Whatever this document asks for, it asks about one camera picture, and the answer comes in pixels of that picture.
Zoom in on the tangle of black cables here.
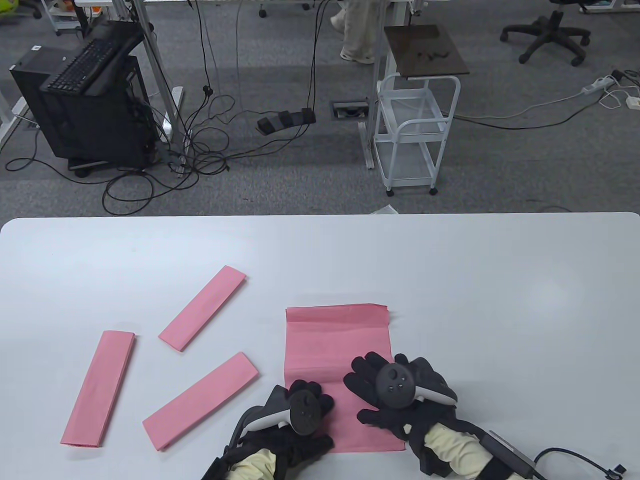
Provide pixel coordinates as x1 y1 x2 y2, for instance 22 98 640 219
4 0 261 217

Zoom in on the white power strip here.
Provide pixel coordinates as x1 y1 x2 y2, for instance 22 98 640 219
581 75 617 96

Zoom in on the black computer tower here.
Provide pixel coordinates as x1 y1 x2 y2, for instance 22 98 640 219
10 47 157 171

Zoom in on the person's left hand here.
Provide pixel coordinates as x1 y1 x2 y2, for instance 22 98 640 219
235 379 336 471

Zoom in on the pink paper sheet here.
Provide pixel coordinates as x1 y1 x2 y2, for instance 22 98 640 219
60 330 137 448
158 265 248 353
283 302 406 455
142 351 260 452

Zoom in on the metal floor socket box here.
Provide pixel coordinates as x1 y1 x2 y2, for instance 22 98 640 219
330 101 371 121

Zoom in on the white desk leg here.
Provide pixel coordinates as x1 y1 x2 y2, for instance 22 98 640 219
112 0 186 176

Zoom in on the long black floor cable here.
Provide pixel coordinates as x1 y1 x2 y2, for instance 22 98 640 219
452 95 608 131

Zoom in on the person's right hand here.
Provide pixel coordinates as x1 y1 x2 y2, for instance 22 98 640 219
343 351 473 443

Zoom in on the white desk foot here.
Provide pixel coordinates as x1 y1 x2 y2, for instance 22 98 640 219
0 95 31 146

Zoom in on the black sensor cable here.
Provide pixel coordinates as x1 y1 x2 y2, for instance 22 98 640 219
532 447 628 480

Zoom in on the white storage trolley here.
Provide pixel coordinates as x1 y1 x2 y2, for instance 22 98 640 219
40 0 86 36

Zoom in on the black flat panel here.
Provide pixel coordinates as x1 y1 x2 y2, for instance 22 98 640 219
82 20 147 96

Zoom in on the black office chair base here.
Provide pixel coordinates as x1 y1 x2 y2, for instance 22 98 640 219
501 0 592 67

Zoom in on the white rolling cart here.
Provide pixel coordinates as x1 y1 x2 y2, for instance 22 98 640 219
374 74 462 197

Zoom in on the dark brown board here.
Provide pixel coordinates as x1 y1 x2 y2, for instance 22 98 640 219
383 24 471 81

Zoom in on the forearm sensor box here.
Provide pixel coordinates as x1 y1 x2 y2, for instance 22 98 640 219
480 429 543 480
200 452 231 480

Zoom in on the black foot pedal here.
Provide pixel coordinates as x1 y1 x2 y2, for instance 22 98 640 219
256 107 317 135

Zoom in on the grey white VR controller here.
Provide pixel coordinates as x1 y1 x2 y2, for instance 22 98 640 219
375 362 458 411
245 390 326 436

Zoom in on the black hanging cable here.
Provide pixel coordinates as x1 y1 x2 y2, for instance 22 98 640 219
300 0 333 113

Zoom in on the black keyboard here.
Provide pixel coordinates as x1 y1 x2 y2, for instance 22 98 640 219
39 37 121 96

